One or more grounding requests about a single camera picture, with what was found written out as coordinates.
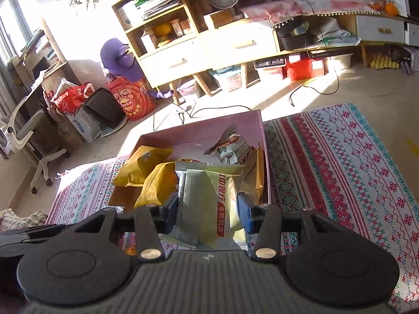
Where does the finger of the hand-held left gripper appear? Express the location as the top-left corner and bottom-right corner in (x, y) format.
(20, 223), (78, 243)

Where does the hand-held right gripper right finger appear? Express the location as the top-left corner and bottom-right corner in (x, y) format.
(238, 192), (344, 263)

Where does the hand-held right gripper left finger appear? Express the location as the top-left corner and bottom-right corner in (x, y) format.
(70, 191), (179, 263)

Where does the large plain yellow snack packet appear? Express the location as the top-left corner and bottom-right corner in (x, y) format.
(134, 161), (179, 208)

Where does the white green packet red label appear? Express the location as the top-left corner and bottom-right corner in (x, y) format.
(170, 159), (244, 249)

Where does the golden brown snack packet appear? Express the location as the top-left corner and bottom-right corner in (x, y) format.
(242, 144), (266, 200)

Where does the yellow snack packet brown print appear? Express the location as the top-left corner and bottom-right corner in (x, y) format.
(113, 145), (174, 188)

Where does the white green snack packet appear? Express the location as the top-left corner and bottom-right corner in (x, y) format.
(203, 124), (252, 167)

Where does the pink white cardboard box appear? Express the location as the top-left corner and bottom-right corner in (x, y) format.
(108, 109), (272, 206)

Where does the grey knitted blanket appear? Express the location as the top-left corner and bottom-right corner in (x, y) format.
(0, 208), (48, 233)

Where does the patterned woven tablecloth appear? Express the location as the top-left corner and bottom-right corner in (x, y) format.
(46, 103), (419, 313)

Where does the white office chair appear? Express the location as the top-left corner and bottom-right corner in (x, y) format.
(0, 98), (69, 194)

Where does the white paper bag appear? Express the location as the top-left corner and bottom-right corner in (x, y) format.
(65, 106), (103, 143)

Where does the red cylindrical bucket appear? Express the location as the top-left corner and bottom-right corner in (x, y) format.
(105, 76), (156, 120)

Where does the black plastic basket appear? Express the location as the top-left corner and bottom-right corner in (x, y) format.
(82, 88), (125, 129)

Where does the red plastic bag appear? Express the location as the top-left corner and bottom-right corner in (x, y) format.
(49, 82), (95, 113)

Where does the clear storage box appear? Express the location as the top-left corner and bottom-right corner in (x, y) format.
(214, 67), (243, 92)

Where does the red storage box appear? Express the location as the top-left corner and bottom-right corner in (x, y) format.
(285, 57), (324, 81)

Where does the purple plush toy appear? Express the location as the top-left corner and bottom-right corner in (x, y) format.
(100, 38), (172, 100)

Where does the wooden shelf cabinet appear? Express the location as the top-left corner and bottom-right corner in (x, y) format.
(111, 0), (289, 105)

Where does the wooden desk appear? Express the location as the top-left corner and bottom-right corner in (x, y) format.
(15, 29), (69, 86)

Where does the black tray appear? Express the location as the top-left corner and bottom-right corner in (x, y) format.
(277, 20), (311, 51)

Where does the yellow egg tray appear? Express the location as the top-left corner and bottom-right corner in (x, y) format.
(368, 54), (400, 70)

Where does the pink table runner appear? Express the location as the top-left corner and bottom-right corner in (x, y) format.
(242, 0), (382, 28)

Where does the white drawer cabinet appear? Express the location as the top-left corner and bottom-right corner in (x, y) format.
(355, 15), (419, 46)

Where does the black cable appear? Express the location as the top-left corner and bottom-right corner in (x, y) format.
(288, 52), (341, 107)

